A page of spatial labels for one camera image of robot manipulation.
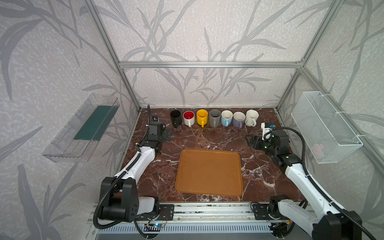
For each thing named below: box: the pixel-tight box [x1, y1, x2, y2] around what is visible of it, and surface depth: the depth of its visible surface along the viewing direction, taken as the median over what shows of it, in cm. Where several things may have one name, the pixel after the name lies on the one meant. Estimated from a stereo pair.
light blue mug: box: [221, 109, 233, 127], surface depth 107 cm
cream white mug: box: [182, 110, 195, 128], surface depth 108 cm
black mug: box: [170, 110, 182, 128], surface depth 107 cm
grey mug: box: [209, 109, 222, 128], surface depth 104 cm
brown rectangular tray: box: [175, 148, 244, 197], surface depth 90 cm
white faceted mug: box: [245, 109, 259, 127], surface depth 106 cm
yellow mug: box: [196, 109, 209, 128], surface depth 107 cm
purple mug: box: [232, 111, 246, 129], surface depth 107 cm
